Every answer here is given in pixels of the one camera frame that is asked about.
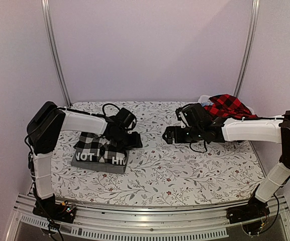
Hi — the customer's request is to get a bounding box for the right aluminium frame post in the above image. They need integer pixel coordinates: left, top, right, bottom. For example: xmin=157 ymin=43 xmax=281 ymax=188
xmin=234 ymin=0 xmax=260 ymax=98

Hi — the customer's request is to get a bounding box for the grey button shirt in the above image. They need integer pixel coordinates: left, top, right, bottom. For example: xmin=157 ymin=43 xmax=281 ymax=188
xmin=71 ymin=152 xmax=128 ymax=174

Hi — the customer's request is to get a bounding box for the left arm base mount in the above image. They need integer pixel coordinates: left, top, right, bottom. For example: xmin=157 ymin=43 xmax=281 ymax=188
xmin=33 ymin=195 xmax=76 ymax=223

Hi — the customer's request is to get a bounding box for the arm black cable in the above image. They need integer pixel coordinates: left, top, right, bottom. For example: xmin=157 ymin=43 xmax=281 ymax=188
xmin=188 ymin=142 xmax=208 ymax=154
xmin=102 ymin=102 xmax=122 ymax=118

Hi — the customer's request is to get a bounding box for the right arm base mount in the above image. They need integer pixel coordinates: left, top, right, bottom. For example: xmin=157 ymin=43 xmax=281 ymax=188
xmin=226 ymin=197 xmax=270 ymax=224

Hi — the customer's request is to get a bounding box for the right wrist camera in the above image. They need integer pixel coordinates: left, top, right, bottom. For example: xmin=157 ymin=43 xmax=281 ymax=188
xmin=175 ymin=103 xmax=212 ymax=128

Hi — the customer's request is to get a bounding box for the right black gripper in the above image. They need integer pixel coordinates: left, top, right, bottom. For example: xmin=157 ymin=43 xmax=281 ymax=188
xmin=163 ymin=126 xmax=204 ymax=144

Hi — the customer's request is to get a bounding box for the black white plaid shirt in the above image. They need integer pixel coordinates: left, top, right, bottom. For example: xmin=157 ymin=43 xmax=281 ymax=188
xmin=72 ymin=132 xmax=128 ymax=166

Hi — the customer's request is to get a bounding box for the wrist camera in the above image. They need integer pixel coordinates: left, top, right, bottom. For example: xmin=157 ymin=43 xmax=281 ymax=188
xmin=115 ymin=107 xmax=137 ymax=131
xmin=175 ymin=103 xmax=212 ymax=128

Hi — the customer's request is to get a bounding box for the left aluminium frame post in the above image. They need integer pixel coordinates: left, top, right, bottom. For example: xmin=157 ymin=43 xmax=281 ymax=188
xmin=41 ymin=0 xmax=72 ymax=106

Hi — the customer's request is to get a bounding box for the white plastic laundry basket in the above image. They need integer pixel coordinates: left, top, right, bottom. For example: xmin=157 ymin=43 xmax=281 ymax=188
xmin=198 ymin=94 xmax=257 ymax=118

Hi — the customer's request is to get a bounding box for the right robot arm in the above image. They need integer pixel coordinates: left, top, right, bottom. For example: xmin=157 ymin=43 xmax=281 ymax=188
xmin=162 ymin=110 xmax=290 ymax=219

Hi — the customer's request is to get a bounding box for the front aluminium rail frame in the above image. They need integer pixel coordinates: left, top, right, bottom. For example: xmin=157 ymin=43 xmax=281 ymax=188
xmin=5 ymin=194 xmax=290 ymax=240

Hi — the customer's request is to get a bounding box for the floral white tablecloth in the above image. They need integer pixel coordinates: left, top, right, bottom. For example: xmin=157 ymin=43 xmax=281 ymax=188
xmin=51 ymin=101 xmax=264 ymax=207

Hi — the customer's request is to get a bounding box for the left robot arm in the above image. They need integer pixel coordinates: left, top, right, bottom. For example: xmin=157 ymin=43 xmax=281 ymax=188
xmin=27 ymin=101 xmax=143 ymax=218

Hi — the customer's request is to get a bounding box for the aluminium frame post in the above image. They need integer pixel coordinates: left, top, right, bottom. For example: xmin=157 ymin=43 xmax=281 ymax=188
xmin=41 ymin=0 xmax=72 ymax=106
xmin=234 ymin=0 xmax=260 ymax=98

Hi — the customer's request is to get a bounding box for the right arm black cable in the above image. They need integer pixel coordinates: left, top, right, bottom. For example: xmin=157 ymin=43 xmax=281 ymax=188
xmin=188 ymin=142 xmax=208 ymax=154

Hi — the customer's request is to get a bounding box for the red black plaid shirt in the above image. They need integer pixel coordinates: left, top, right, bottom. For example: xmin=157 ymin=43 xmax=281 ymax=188
xmin=203 ymin=93 xmax=258 ymax=119

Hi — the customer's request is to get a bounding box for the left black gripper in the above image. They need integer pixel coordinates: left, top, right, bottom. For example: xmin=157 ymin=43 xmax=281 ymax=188
xmin=111 ymin=129 xmax=142 ymax=151

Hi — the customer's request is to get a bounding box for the blue garment in basket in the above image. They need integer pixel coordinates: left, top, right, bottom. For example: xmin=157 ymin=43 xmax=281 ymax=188
xmin=201 ymin=101 xmax=214 ymax=107

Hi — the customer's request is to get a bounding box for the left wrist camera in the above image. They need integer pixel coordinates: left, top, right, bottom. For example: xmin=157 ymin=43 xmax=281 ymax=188
xmin=115 ymin=107 xmax=137 ymax=131

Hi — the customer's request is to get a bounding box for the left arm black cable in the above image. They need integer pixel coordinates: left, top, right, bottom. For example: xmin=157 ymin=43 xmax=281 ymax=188
xmin=102 ymin=102 xmax=122 ymax=118

